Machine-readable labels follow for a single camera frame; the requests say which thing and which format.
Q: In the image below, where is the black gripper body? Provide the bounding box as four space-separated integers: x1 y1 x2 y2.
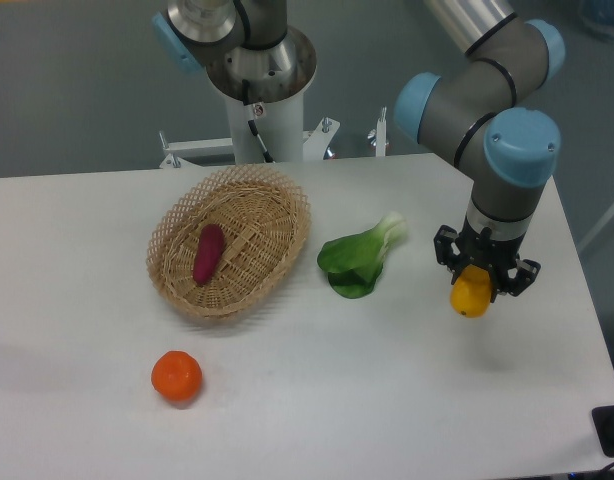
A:
456 218 523 276

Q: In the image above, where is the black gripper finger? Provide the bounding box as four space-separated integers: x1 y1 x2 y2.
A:
433 225 468 285
488 257 541 303

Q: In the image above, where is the yellow mango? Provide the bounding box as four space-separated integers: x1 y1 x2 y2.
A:
450 265 492 318

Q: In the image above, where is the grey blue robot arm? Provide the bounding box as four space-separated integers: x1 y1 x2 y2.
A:
152 1 565 302

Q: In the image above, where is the woven wicker basket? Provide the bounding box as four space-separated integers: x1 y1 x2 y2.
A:
146 164 311 320

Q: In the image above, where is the green bok choy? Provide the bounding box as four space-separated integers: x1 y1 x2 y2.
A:
317 212 408 299

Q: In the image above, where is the black device at table edge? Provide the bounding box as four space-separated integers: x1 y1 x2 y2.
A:
591 405 614 458

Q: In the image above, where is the purple sweet potato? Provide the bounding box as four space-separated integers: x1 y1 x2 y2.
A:
192 224 225 285

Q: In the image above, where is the blue object top right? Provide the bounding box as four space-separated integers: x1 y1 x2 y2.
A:
578 0 614 44

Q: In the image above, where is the orange tangerine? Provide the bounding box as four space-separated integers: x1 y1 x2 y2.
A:
151 350 203 402

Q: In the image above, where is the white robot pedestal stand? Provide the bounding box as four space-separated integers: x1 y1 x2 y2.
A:
158 24 394 169

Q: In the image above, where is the black cable on pedestal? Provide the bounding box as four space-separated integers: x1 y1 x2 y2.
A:
241 78 276 164

